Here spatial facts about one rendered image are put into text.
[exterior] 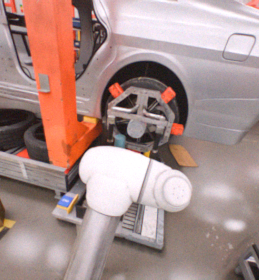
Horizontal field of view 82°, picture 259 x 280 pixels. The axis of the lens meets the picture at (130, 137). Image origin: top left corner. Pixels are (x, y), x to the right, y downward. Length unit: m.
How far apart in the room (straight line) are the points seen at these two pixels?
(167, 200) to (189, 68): 1.08
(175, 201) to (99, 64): 1.25
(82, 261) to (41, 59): 0.91
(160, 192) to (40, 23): 0.91
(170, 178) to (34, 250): 1.32
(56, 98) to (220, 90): 1.16
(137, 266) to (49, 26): 1.58
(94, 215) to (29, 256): 1.12
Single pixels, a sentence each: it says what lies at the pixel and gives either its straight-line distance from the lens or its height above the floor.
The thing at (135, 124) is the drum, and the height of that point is 0.90.
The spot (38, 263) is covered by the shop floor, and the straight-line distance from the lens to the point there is 1.51.
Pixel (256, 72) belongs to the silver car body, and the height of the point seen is 1.34.
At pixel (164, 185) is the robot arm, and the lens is 0.37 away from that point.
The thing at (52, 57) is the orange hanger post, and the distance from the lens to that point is 0.97.
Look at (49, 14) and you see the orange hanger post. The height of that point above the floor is 1.45.
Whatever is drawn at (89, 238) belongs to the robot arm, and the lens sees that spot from 0.48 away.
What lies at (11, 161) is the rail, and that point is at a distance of 1.77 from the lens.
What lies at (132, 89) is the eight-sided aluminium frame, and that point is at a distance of 1.19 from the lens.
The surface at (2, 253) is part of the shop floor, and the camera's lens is 1.63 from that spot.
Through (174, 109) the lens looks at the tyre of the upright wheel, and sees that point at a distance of 1.29.
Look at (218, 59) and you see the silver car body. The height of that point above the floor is 1.38.
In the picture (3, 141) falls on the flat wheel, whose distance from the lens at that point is 2.06.
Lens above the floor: 1.35
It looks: 29 degrees down
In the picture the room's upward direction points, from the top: 8 degrees clockwise
